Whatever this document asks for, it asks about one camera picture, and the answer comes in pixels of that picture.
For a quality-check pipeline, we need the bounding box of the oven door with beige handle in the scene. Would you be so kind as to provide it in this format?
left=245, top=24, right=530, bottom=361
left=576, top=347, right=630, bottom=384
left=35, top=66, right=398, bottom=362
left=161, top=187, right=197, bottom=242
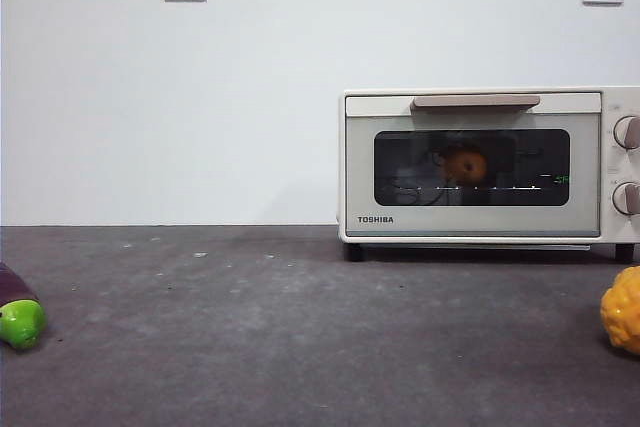
left=344, top=91, right=604, bottom=238

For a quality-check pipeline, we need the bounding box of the brown potato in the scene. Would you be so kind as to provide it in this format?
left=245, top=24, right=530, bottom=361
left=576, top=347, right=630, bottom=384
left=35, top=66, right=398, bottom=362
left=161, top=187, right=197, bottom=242
left=442, top=144, right=489, bottom=186

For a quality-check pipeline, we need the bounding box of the white toaster oven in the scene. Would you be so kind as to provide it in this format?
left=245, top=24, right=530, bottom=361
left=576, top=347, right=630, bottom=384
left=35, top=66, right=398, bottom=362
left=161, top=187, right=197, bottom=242
left=339, top=86, right=640, bottom=263

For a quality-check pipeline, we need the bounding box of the beige oven knob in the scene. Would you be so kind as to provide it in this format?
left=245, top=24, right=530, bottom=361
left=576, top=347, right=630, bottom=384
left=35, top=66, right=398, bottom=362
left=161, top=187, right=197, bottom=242
left=613, top=115, right=640, bottom=151
left=612, top=181, right=640, bottom=217

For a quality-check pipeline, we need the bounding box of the yellow bumpy vegetable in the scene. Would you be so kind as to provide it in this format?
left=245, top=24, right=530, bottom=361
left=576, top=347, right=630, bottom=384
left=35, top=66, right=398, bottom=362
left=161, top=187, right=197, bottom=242
left=599, top=265, right=640, bottom=352

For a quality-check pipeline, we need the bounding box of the purple eggplant with green cap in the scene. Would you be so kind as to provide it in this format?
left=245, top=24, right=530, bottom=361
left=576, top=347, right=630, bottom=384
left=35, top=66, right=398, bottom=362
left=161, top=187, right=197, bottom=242
left=0, top=261, right=49, bottom=352

